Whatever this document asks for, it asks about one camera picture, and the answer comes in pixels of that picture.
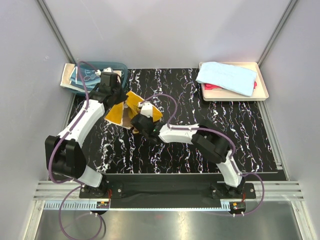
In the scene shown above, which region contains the yellow bear towel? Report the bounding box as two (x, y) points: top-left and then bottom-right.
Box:
(104, 91), (163, 134)

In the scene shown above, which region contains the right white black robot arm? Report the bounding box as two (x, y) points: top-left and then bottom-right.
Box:
(130, 113), (246, 199)

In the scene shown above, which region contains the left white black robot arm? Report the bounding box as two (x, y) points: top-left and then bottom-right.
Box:
(44, 68), (128, 198)

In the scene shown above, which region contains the teal plastic basket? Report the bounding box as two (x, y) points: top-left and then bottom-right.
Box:
(69, 61), (128, 96)

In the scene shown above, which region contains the blue beige patterned towel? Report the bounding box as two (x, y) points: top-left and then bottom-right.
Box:
(59, 62), (123, 93)

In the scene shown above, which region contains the black marble pattern mat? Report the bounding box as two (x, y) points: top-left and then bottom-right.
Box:
(51, 67), (283, 175)

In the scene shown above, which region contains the pink folded towel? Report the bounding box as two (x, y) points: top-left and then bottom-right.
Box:
(204, 81), (257, 90)

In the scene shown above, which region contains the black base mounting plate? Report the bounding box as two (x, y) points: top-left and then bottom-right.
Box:
(79, 173), (256, 210)

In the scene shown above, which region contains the light blue folded towel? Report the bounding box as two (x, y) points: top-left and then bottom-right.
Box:
(196, 61), (257, 97)

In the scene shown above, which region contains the white plastic tray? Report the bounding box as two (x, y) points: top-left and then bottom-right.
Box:
(200, 62), (269, 102)

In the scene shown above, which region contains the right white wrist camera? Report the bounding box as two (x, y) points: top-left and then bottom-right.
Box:
(138, 101), (153, 118)

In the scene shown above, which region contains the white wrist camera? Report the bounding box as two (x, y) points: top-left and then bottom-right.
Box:
(138, 101), (153, 118)
(94, 67), (114, 77)

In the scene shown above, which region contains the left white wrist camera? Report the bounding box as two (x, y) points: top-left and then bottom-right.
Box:
(94, 67), (114, 77)

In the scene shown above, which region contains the slotted aluminium cable rail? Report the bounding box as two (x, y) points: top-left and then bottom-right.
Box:
(44, 200), (110, 211)

